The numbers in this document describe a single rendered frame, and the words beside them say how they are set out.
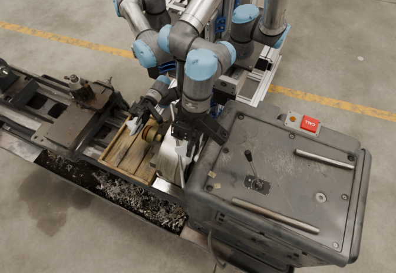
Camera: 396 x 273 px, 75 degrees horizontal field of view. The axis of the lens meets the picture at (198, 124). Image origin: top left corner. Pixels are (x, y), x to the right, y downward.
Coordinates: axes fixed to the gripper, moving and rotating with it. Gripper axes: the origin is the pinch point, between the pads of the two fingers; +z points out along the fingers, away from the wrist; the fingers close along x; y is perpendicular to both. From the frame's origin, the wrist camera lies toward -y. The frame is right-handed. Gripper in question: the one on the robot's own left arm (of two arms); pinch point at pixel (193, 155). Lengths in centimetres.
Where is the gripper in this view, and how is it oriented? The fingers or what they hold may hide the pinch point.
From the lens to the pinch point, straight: 84.3
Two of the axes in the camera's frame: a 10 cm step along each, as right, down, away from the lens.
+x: -4.0, 5.9, -7.0
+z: -1.2, 7.2, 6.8
